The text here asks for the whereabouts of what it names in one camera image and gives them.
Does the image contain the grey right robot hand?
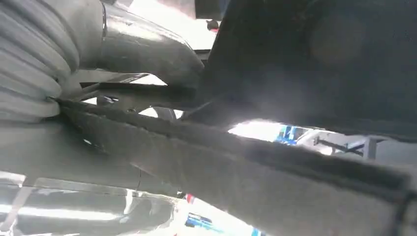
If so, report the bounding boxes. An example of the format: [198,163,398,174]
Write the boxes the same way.
[0,0,205,236]

